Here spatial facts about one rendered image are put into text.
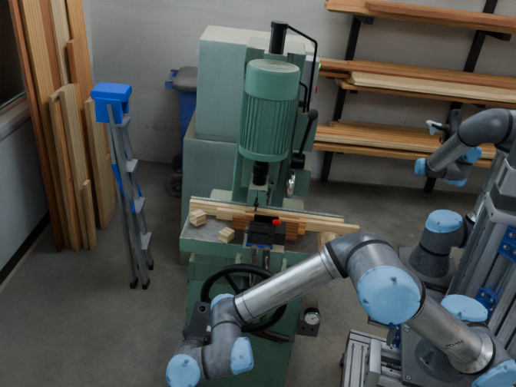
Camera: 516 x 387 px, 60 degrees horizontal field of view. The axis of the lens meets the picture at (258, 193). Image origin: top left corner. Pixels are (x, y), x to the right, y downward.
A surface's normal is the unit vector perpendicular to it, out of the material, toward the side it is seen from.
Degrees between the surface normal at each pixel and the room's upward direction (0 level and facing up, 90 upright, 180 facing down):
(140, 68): 90
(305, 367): 0
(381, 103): 90
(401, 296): 85
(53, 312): 0
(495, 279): 90
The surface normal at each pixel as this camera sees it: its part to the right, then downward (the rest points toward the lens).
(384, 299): 0.01, 0.41
